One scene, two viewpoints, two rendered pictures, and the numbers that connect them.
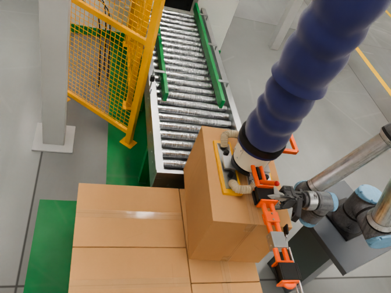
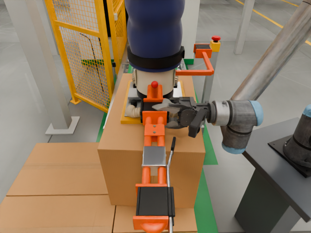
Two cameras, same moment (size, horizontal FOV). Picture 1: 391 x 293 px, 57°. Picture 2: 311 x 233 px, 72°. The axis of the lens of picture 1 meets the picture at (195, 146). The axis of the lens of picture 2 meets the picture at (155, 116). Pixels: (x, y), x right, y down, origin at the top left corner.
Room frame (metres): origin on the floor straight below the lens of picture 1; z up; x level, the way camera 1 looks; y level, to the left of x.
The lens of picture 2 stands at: (0.53, -0.62, 1.58)
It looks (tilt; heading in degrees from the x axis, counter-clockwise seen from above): 38 degrees down; 23
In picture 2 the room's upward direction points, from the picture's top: straight up
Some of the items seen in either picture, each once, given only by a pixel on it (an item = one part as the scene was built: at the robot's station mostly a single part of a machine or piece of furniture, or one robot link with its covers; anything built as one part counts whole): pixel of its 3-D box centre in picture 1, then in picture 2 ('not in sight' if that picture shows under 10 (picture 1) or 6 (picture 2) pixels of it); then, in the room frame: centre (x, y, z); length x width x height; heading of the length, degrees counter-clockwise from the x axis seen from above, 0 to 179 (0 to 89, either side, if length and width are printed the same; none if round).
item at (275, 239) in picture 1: (276, 241); (154, 160); (0.89, -0.46, 1.12); 0.07 x 0.07 x 0.04; 23
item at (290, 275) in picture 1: (285, 273); (151, 205); (0.77, -0.51, 1.12); 0.08 x 0.07 x 0.05; 23
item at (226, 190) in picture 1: (227, 164); (134, 96); (1.28, -0.19, 1.03); 0.34 x 0.10 x 0.05; 23
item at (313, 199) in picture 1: (308, 200); (218, 112); (1.18, -0.58, 1.13); 0.09 x 0.05 x 0.10; 25
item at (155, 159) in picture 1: (148, 70); (124, 68); (2.49, 0.63, 0.50); 2.31 x 0.05 x 0.19; 24
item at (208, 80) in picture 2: not in sight; (206, 95); (2.29, -0.37, 0.50); 0.07 x 0.07 x 1.00; 24
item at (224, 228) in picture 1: (230, 193); (154, 133); (1.30, -0.28, 0.81); 0.60 x 0.40 x 0.40; 21
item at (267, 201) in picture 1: (265, 196); (154, 111); (1.09, -0.37, 1.13); 0.10 x 0.08 x 0.06; 113
